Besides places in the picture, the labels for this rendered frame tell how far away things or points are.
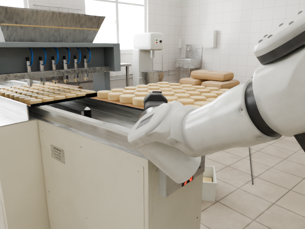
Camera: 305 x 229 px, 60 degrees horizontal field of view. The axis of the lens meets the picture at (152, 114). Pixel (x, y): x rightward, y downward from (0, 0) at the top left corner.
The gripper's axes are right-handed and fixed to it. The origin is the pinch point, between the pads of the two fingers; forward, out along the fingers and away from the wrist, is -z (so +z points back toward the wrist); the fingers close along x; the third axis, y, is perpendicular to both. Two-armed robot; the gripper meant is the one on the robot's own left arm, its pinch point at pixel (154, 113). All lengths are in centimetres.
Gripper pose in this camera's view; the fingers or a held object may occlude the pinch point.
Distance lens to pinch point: 67.6
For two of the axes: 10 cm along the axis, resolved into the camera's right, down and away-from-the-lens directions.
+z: 0.6, 2.5, -9.7
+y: -10.0, 0.1, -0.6
